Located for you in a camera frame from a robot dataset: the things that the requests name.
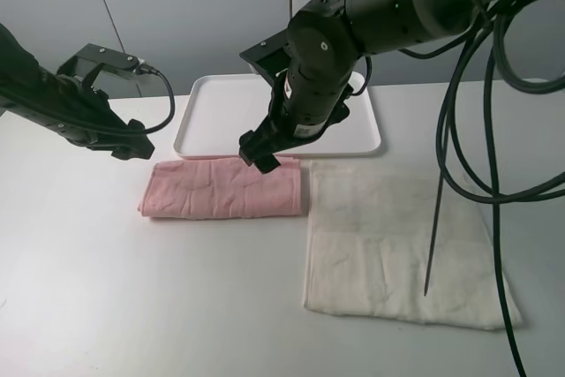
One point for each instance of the white rectangular plastic tray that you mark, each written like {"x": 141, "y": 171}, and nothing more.
{"x": 220, "y": 108}

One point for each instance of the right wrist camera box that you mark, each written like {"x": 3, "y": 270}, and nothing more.
{"x": 269, "y": 57}

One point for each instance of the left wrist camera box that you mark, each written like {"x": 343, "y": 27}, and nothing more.
{"x": 91, "y": 60}

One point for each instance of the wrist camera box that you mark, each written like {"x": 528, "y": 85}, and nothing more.
{"x": 269, "y": 57}
{"x": 91, "y": 60}

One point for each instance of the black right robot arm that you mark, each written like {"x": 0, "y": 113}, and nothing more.
{"x": 309, "y": 63}

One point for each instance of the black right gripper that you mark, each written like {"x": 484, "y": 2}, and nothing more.
{"x": 302, "y": 108}

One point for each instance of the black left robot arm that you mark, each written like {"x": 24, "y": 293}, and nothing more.
{"x": 14, "y": 58}

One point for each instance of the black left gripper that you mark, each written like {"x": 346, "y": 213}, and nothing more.
{"x": 78, "y": 114}

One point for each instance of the cream white towel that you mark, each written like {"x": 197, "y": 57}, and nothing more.
{"x": 390, "y": 244}

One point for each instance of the pink towel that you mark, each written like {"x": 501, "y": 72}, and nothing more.
{"x": 223, "y": 188}

